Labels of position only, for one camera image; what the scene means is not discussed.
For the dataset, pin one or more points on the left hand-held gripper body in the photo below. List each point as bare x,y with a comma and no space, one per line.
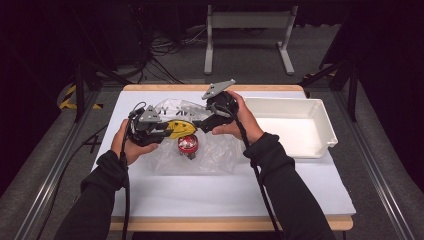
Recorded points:
148,115

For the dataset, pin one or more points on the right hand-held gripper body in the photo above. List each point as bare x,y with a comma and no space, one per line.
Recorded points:
223,103

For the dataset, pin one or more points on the red round can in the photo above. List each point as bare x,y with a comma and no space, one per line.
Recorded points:
187,144

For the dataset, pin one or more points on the clear smiley face plastic bag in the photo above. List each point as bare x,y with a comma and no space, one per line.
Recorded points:
216,156

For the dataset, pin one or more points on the white plastic box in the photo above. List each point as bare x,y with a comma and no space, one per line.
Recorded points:
293,133

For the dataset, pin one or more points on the person's right hand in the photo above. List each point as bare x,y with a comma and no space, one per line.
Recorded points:
246,125

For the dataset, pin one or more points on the person's left hand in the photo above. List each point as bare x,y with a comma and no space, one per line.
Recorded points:
121,146

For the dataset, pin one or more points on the black tape cross mark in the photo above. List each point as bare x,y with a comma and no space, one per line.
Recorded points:
92,144

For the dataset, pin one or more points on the white paper sheet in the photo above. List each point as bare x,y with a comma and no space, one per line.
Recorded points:
200,193

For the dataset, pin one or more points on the black tripod stand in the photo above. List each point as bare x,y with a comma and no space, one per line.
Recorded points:
352,86
80,86

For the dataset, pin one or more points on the yellow and black hazard tape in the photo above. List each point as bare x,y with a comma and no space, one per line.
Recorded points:
68,96

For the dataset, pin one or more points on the grey metal stand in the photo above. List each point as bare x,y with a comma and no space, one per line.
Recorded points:
250,20

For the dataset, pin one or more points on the aluminium rail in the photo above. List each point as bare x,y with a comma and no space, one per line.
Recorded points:
376,180
50,180

